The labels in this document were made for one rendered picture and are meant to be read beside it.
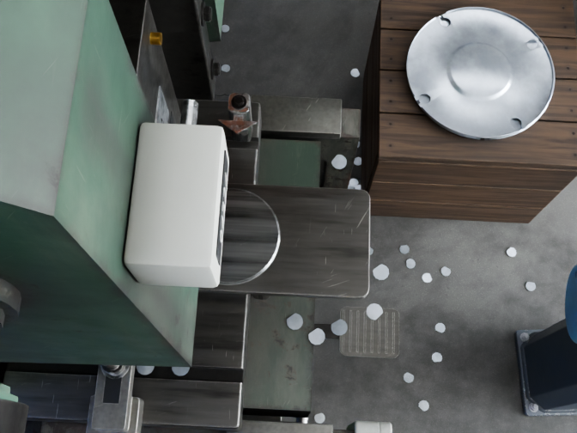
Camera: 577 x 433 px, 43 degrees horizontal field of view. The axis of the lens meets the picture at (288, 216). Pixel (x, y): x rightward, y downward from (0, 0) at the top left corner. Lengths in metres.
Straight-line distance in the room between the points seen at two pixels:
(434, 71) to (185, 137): 1.18
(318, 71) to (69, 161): 1.67
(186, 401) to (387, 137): 0.71
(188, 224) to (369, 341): 1.20
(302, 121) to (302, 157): 0.06
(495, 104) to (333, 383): 0.68
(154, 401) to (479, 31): 0.99
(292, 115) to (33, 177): 0.90
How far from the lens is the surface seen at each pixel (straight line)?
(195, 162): 0.34
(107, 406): 0.92
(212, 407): 0.95
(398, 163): 1.46
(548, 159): 1.50
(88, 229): 0.28
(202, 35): 0.65
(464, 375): 1.71
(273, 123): 1.12
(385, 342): 1.52
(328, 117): 1.12
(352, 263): 0.90
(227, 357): 0.95
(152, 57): 0.61
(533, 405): 1.71
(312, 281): 0.89
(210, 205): 0.33
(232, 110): 0.96
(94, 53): 0.28
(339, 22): 1.98
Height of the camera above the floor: 1.65
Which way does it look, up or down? 71 degrees down
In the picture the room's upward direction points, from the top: 2 degrees clockwise
